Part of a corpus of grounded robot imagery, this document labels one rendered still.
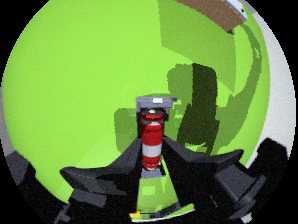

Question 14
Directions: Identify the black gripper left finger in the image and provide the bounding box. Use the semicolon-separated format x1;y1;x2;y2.
60;135;142;214

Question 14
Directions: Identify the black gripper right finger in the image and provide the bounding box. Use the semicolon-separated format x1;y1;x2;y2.
161;135;245;208

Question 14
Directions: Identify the red and white striped cylinder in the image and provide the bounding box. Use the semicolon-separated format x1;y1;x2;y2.
141;109;164;168

